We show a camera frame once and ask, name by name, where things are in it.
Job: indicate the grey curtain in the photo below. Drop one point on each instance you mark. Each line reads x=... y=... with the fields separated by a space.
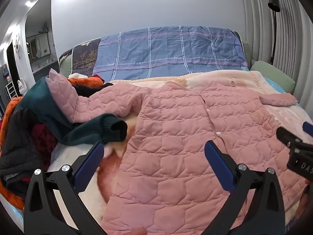
x=273 y=29

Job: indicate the dark green sweater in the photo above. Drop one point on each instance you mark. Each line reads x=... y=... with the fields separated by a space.
x=46 y=110

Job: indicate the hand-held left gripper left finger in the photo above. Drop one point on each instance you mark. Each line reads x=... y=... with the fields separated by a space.
x=89 y=162

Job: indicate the black floor lamp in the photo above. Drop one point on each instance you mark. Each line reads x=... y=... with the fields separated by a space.
x=274 y=17

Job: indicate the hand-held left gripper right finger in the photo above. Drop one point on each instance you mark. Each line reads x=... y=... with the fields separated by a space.
x=218 y=162

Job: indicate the white cat figurine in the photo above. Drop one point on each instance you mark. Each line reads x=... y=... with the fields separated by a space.
x=21 y=85

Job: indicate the wall mirror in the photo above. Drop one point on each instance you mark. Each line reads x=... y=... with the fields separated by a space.
x=38 y=46

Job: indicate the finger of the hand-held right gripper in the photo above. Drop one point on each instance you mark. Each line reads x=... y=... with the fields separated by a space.
x=308 y=128
x=288 y=135

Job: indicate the black garment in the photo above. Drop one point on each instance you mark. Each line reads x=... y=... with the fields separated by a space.
x=18 y=142

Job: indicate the red garment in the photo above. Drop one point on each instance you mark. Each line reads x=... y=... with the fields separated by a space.
x=45 y=137

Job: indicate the green pillow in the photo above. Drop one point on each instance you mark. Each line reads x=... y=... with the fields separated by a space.
x=273 y=77

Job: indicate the pink quilted pajama jacket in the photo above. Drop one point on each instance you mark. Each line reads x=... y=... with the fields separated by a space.
x=286 y=116

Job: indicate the orange puffer jacket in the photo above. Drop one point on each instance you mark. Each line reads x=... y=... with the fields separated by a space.
x=11 y=117

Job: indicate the blue plaid bed sheet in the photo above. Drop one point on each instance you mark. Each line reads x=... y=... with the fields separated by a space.
x=168 y=50

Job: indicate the dark printed pillow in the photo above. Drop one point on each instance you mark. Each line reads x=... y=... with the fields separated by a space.
x=84 y=53

